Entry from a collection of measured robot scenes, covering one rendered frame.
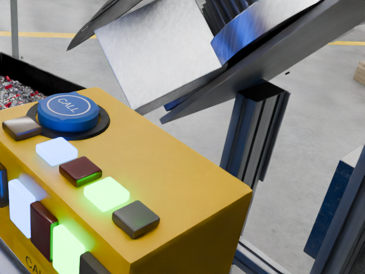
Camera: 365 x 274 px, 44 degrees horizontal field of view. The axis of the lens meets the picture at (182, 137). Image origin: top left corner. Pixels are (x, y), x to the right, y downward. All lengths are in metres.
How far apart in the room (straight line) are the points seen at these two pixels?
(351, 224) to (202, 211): 0.52
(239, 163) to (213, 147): 1.55
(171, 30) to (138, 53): 0.06
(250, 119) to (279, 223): 1.25
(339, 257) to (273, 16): 0.41
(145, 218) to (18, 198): 0.08
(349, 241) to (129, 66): 0.43
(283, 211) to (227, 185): 1.80
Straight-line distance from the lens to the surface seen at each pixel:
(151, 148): 0.29
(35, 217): 0.27
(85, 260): 0.24
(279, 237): 1.94
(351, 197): 0.73
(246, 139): 0.80
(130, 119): 0.32
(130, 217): 0.23
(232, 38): 0.61
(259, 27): 0.59
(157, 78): 0.65
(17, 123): 0.30
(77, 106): 0.31
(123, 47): 0.66
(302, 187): 2.27
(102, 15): 0.84
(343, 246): 0.78
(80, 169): 0.26
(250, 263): 0.96
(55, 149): 0.28
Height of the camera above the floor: 1.23
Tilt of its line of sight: 31 degrees down
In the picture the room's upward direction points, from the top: 10 degrees clockwise
